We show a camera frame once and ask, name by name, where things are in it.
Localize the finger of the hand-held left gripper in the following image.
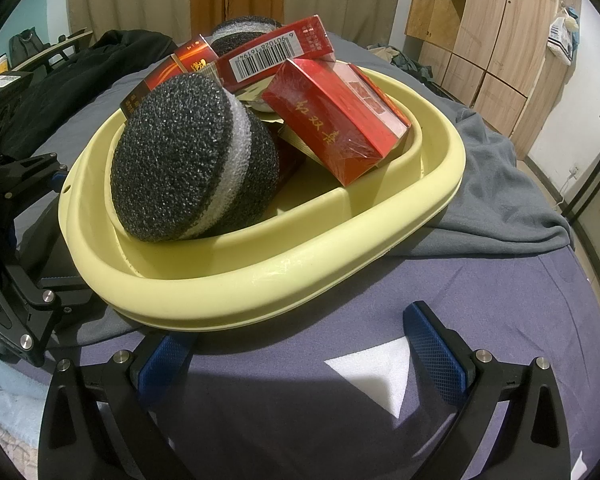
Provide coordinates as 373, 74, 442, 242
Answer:
0, 259, 100, 367
0, 154, 77, 212

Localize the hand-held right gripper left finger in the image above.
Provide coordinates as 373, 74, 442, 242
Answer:
37, 332, 198, 480

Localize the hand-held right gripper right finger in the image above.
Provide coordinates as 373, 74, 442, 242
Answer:
402, 301, 576, 480

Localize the pale yellow plastic basin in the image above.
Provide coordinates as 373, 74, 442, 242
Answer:
59, 62, 467, 333

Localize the round black sponge white band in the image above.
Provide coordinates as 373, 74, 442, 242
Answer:
110, 77, 281, 243
211, 16, 284, 57

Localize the dark red and gold box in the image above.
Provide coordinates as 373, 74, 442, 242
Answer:
120, 34, 223, 118

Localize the red box with white side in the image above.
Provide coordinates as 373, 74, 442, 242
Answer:
261, 57, 413, 187

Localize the long red box with barcode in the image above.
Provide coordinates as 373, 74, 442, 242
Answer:
215, 14, 337, 93

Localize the purple bed sheet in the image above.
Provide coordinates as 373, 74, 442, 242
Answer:
0, 240, 600, 480

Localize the fluffy pale cloth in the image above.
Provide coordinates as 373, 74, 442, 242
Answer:
0, 355, 51, 431

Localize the black jacket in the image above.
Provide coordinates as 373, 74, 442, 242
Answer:
0, 29, 181, 161

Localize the dark backpack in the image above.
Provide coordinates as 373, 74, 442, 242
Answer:
7, 30, 46, 63

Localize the wooden board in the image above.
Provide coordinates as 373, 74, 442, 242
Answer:
10, 29, 95, 72

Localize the patterned quilt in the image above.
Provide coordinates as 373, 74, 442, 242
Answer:
0, 422, 43, 480

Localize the grey blanket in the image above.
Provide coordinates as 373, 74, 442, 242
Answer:
325, 30, 576, 263

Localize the heap of dark clothes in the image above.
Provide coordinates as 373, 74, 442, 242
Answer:
367, 44, 438, 81

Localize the wooden wardrobe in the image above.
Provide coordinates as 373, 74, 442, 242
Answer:
405, 0, 581, 163

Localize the white striped hanging bag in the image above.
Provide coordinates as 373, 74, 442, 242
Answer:
545, 7, 581, 66

